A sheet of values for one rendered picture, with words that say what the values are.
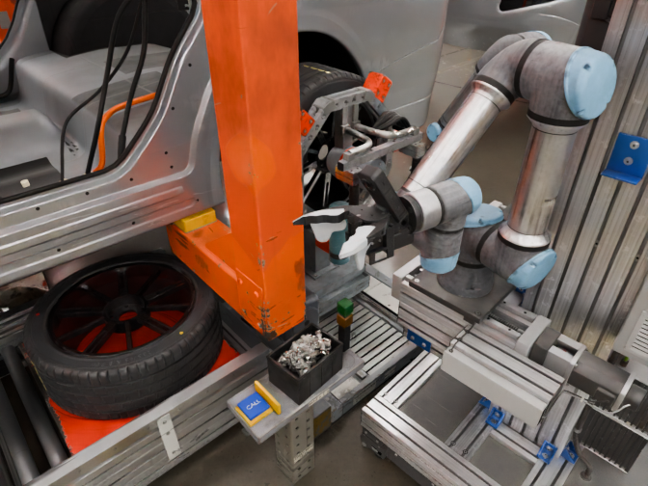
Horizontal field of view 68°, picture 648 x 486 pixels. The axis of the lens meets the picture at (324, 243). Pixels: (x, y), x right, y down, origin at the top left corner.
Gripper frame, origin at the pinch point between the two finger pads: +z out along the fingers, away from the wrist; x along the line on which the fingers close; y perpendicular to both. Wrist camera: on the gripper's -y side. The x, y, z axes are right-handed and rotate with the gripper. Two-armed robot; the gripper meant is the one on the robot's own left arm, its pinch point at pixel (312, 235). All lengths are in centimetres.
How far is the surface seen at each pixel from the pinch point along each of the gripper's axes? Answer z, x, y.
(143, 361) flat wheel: 27, 71, 64
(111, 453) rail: 43, 57, 81
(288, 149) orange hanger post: -21, 50, 1
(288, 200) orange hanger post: -20, 51, 16
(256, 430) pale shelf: 6, 35, 75
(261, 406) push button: 2, 39, 71
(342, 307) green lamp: -31, 44, 53
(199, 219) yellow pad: -8, 106, 38
